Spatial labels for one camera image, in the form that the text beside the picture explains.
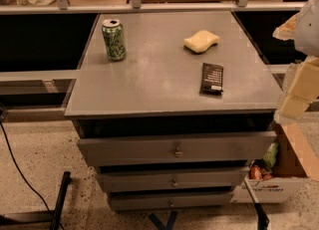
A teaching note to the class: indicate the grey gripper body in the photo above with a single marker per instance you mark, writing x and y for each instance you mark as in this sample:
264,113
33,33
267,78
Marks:
308,30

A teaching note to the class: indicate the bottom grey drawer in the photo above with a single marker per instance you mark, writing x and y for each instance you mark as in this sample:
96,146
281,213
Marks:
169,200

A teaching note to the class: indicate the black rxbar chocolate wrapper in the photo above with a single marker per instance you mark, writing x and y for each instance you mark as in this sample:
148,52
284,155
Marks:
211,79

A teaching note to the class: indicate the yellow sponge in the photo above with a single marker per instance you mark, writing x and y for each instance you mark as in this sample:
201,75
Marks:
201,41

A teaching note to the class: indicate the top grey drawer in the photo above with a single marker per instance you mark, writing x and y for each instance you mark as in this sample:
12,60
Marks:
175,148

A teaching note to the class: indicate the black metal stand leg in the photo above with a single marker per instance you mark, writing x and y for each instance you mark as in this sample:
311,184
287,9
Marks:
53,217

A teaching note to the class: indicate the green soda can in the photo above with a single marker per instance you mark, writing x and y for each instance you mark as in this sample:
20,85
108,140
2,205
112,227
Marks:
112,30

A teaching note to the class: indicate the black handled tool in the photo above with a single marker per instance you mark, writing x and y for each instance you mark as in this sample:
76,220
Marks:
263,220

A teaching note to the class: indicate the cardboard box with snacks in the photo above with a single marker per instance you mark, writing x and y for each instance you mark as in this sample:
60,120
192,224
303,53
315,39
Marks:
296,164

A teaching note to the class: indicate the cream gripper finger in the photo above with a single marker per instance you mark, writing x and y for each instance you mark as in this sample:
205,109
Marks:
286,31
300,90

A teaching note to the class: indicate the green snack bag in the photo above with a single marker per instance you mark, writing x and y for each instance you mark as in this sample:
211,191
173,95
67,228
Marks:
269,157

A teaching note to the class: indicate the middle grey drawer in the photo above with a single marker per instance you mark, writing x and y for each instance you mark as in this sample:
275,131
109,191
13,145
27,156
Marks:
171,179

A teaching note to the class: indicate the grey drawer cabinet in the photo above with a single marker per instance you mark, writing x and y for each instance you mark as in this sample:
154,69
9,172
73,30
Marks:
155,89

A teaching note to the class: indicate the grey drawer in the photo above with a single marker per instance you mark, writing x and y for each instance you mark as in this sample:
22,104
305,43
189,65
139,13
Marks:
171,179
169,200
175,148

